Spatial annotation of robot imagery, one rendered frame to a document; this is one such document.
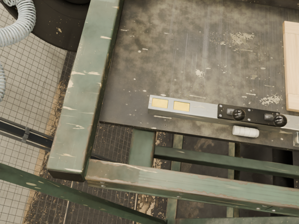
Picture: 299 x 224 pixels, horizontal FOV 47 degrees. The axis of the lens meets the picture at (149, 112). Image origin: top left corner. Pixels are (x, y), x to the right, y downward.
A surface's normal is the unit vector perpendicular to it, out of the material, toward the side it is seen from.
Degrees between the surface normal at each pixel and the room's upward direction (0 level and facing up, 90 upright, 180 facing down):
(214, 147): 0
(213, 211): 0
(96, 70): 50
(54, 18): 90
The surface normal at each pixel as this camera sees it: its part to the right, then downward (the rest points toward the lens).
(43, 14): 0.68, -0.23
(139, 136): 0.07, -0.42
